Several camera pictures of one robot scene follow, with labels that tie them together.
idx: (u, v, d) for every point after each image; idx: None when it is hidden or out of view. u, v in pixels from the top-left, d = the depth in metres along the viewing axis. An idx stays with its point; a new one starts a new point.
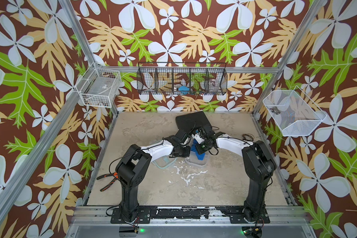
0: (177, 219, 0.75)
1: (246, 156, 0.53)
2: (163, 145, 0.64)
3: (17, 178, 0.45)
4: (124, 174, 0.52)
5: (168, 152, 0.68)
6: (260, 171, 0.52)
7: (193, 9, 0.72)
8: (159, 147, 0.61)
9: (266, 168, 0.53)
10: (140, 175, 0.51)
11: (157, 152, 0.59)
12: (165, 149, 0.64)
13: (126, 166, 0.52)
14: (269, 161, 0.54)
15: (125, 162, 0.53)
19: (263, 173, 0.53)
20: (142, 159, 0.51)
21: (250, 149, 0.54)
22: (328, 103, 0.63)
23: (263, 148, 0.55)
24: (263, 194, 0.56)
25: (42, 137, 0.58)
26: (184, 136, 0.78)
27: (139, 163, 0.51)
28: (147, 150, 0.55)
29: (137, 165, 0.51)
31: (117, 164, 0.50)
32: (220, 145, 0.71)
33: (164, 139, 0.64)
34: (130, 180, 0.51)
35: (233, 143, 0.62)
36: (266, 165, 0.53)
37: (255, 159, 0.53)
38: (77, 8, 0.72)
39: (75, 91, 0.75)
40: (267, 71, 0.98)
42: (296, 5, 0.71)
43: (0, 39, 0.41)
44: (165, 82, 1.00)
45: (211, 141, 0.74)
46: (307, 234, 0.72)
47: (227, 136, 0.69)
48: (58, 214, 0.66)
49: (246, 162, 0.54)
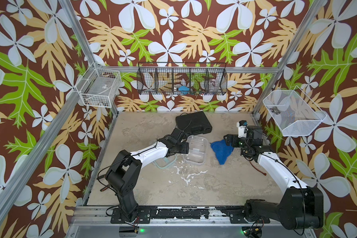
0: (177, 219, 0.75)
1: (288, 197, 0.43)
2: (156, 148, 0.60)
3: (17, 178, 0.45)
4: (114, 182, 0.49)
5: (162, 154, 0.64)
6: (297, 219, 0.42)
7: (193, 9, 0.72)
8: (152, 151, 0.57)
9: (308, 222, 0.42)
10: (130, 183, 0.48)
11: (149, 156, 0.55)
12: (159, 152, 0.61)
13: (116, 174, 0.50)
14: (316, 216, 0.42)
15: (114, 170, 0.50)
19: (300, 224, 0.42)
20: (132, 166, 0.48)
21: (298, 194, 0.42)
22: (328, 103, 0.64)
23: (318, 199, 0.42)
24: (269, 214, 0.55)
25: (42, 137, 0.58)
26: (179, 136, 0.73)
27: (129, 170, 0.48)
28: (138, 156, 0.52)
29: (127, 172, 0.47)
31: (106, 172, 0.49)
32: (261, 163, 0.59)
33: (157, 142, 0.65)
34: (119, 188, 0.48)
35: (276, 170, 0.51)
36: (311, 219, 0.42)
37: (298, 206, 0.42)
38: (77, 8, 0.72)
39: (75, 91, 0.75)
40: (267, 71, 0.98)
42: (296, 6, 0.72)
43: (0, 39, 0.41)
44: (165, 82, 1.00)
45: (252, 152, 0.63)
46: (307, 234, 0.72)
47: (274, 159, 0.55)
48: (58, 214, 0.66)
49: (285, 203, 0.44)
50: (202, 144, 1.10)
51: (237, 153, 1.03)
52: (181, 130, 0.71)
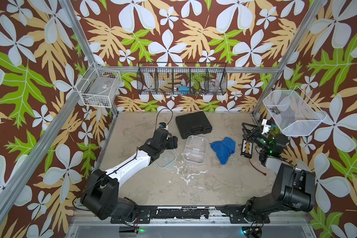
0: (177, 219, 0.75)
1: (280, 171, 0.49)
2: (136, 159, 0.55)
3: (17, 179, 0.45)
4: (91, 206, 0.44)
5: (144, 163, 0.58)
6: (284, 193, 0.46)
7: (193, 9, 0.72)
8: (131, 165, 0.52)
9: (296, 197, 0.45)
10: (108, 204, 0.43)
11: (129, 169, 0.51)
12: (140, 163, 0.55)
13: (91, 197, 0.45)
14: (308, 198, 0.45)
15: (89, 194, 0.45)
19: (286, 198, 0.45)
20: (108, 187, 0.43)
21: (289, 168, 0.49)
22: (328, 103, 0.64)
23: (309, 181, 0.46)
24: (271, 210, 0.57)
25: (42, 137, 0.58)
26: (160, 139, 0.66)
27: (105, 189, 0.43)
28: (115, 174, 0.47)
29: (103, 193, 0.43)
31: (81, 196, 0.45)
32: (267, 164, 0.67)
33: (137, 152, 0.59)
34: (98, 211, 0.43)
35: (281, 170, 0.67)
36: (300, 199, 0.45)
37: (288, 179, 0.47)
38: (77, 8, 0.72)
39: (75, 91, 0.75)
40: (267, 71, 0.98)
42: (296, 6, 0.72)
43: (0, 39, 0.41)
44: (165, 82, 1.00)
45: (262, 157, 0.71)
46: (307, 234, 0.72)
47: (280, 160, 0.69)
48: (58, 214, 0.66)
49: (277, 178, 0.50)
50: (202, 144, 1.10)
51: (237, 153, 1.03)
52: (161, 133, 0.64)
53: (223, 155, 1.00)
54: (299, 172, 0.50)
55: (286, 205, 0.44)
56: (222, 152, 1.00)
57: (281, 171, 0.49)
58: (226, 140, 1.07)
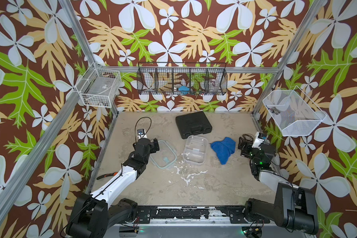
0: (177, 219, 0.75)
1: (280, 194, 0.45)
2: (122, 176, 0.54)
3: (17, 179, 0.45)
4: (79, 234, 0.41)
5: (131, 178, 0.57)
6: (287, 218, 0.43)
7: (193, 9, 0.72)
8: (118, 182, 0.52)
9: (300, 222, 0.42)
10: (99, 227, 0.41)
11: (117, 186, 0.50)
12: (127, 179, 0.55)
13: (78, 223, 0.42)
14: (312, 220, 0.42)
15: (76, 221, 0.42)
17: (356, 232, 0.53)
19: (289, 222, 0.42)
20: (97, 209, 0.41)
21: (288, 190, 0.46)
22: (328, 103, 0.64)
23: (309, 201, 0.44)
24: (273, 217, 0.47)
25: (42, 137, 0.58)
26: (143, 151, 0.64)
27: (93, 213, 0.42)
28: (102, 195, 0.46)
29: (91, 217, 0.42)
31: (66, 226, 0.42)
32: (261, 179, 0.64)
33: (122, 169, 0.58)
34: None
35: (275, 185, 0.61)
36: (303, 221, 0.42)
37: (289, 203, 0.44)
38: (77, 8, 0.72)
39: (75, 91, 0.75)
40: (267, 71, 0.98)
42: (296, 5, 0.71)
43: (0, 40, 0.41)
44: (165, 82, 1.00)
45: (254, 171, 0.69)
46: (307, 234, 0.72)
47: (273, 172, 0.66)
48: (58, 214, 0.66)
49: (277, 199, 0.46)
50: (202, 144, 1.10)
51: (237, 153, 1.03)
52: (143, 146, 0.63)
53: (224, 155, 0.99)
54: (297, 190, 0.48)
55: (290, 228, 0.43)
56: (222, 152, 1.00)
57: (281, 193, 0.45)
58: (226, 140, 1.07)
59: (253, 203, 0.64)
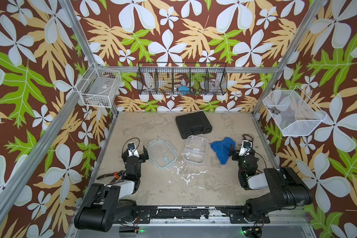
0: (177, 219, 0.75)
1: (270, 177, 0.50)
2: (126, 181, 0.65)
3: (17, 179, 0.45)
4: (91, 219, 0.42)
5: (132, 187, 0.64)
6: (287, 197, 0.45)
7: (193, 9, 0.72)
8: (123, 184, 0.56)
9: (297, 195, 0.45)
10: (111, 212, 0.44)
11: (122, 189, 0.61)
12: (130, 184, 0.62)
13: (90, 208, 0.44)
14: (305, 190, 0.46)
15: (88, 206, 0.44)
17: None
19: (289, 199, 0.45)
20: (111, 193, 0.47)
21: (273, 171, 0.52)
22: (328, 103, 0.64)
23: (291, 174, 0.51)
24: (273, 208, 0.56)
25: (42, 137, 0.58)
26: (133, 169, 0.67)
27: (107, 198, 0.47)
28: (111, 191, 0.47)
29: (105, 201, 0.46)
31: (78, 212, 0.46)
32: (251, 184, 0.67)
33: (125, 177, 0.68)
34: (99, 225, 0.42)
35: (264, 182, 0.58)
36: (299, 193, 0.46)
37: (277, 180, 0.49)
38: (77, 8, 0.72)
39: (75, 91, 0.75)
40: (267, 71, 0.98)
42: (296, 5, 0.71)
43: (0, 40, 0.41)
44: (165, 82, 1.00)
45: (243, 182, 0.72)
46: (307, 234, 0.72)
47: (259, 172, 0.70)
48: (58, 214, 0.66)
49: (271, 184, 0.50)
50: (202, 144, 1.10)
51: None
52: (132, 164, 0.67)
53: (224, 155, 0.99)
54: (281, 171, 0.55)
55: (292, 205, 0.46)
56: (222, 152, 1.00)
57: (270, 175, 0.50)
58: (226, 140, 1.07)
59: (253, 203, 0.64)
